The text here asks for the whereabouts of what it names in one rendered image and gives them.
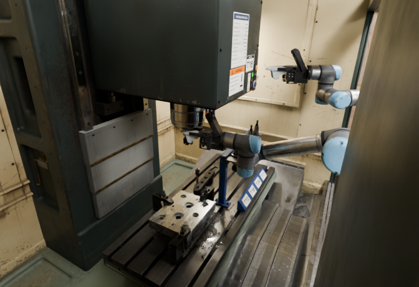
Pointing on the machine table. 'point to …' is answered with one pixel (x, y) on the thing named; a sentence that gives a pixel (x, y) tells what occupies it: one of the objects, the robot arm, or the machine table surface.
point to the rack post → (222, 185)
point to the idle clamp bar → (203, 183)
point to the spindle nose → (186, 116)
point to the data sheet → (239, 39)
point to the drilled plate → (163, 225)
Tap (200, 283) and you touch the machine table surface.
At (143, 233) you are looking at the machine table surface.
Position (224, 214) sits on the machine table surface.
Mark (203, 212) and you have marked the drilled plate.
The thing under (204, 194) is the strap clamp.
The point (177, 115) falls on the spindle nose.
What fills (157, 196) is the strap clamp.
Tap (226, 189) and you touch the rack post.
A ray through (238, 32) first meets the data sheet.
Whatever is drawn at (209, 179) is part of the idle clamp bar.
